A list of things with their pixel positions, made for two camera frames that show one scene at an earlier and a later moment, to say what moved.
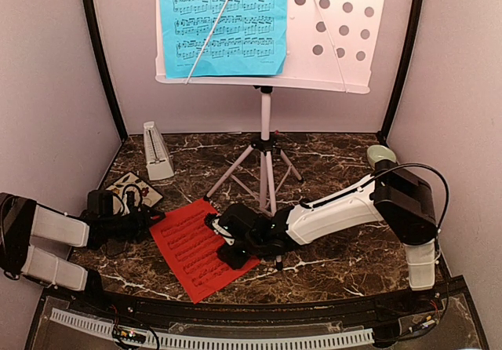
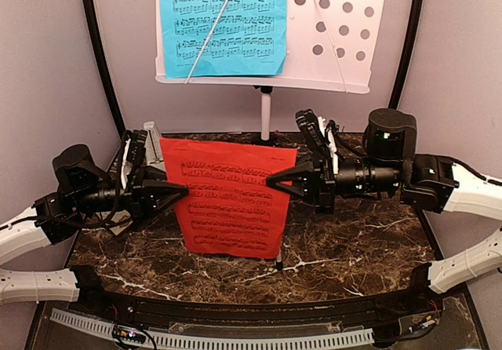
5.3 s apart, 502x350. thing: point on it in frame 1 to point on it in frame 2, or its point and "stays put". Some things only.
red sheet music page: (190, 246) to (230, 209)
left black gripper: (142, 226) to (144, 191)
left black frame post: (97, 42) stays put
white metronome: (158, 160) stays put
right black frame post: (409, 56) stays put
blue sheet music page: (249, 38) stays put
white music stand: (333, 28) stays put
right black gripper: (233, 260) to (319, 169)
